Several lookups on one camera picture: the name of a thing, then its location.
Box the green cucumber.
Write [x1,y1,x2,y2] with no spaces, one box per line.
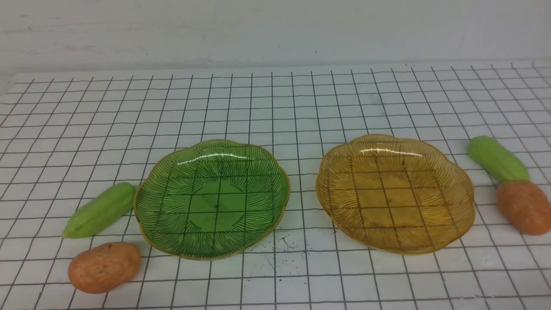
[62,182,136,239]
[468,136,531,183]

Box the orange potato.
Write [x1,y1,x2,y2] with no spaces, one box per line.
[68,242,141,294]
[496,180,551,236]

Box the green glass plate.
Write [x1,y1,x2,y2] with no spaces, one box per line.
[134,139,291,260]

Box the amber glass plate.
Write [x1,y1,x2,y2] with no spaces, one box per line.
[315,134,476,255]

